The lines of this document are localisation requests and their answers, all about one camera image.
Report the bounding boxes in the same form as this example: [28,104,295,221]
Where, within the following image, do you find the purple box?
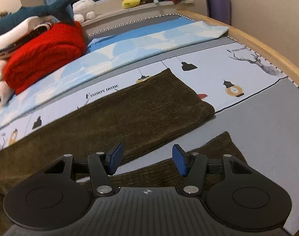
[206,0,231,25]

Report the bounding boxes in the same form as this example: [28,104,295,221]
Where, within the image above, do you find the dark olive corduroy pants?
[0,68,247,236]

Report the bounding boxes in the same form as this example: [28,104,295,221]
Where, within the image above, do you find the printed grey bed sheet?
[0,36,299,233]

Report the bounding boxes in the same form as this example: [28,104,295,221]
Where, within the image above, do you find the wooden bed frame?
[177,10,299,89]

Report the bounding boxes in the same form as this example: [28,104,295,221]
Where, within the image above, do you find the white plush toy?
[72,0,96,23]

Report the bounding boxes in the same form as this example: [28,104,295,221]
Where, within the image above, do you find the red folded blanket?
[3,22,86,95]

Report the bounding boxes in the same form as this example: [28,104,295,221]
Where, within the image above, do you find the light blue patterned quilt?
[0,21,229,129]

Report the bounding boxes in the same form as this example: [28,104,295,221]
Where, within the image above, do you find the blue shark plush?
[0,0,75,35]

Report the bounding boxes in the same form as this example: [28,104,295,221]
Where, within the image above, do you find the cream folded blanket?
[0,16,55,107]

